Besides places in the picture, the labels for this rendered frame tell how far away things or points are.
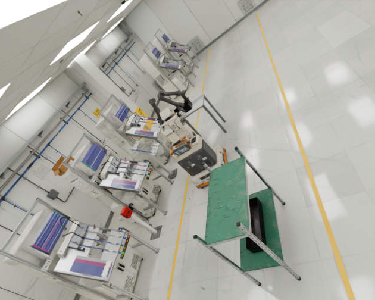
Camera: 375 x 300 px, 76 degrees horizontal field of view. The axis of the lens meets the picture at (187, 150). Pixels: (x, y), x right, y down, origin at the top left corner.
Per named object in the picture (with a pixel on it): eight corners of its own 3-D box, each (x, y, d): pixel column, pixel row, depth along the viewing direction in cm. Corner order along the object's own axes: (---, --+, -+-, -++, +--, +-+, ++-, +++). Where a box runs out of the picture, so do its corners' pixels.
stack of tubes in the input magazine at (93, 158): (106, 151, 454) (95, 142, 442) (96, 171, 416) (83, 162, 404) (102, 154, 460) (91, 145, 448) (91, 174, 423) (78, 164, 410)
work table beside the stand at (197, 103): (227, 132, 488) (203, 104, 451) (199, 148, 518) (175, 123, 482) (225, 120, 523) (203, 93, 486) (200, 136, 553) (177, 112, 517)
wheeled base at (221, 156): (228, 175, 393) (220, 165, 382) (198, 190, 421) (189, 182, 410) (226, 149, 445) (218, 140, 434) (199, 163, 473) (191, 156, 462)
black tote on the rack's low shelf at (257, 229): (248, 206, 284) (243, 201, 279) (261, 202, 275) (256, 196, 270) (252, 253, 242) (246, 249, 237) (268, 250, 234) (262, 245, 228)
